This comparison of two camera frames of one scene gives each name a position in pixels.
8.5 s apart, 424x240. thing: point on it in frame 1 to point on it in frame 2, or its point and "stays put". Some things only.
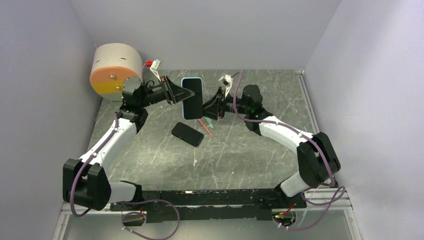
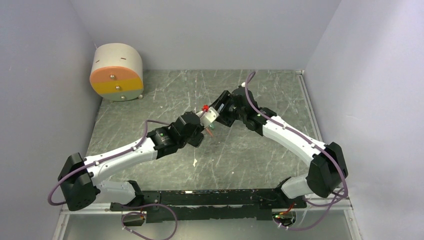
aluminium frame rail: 323,198 stays put
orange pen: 205,127 stays put
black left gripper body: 157,94 to 199,129
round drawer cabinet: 113,63 stays put
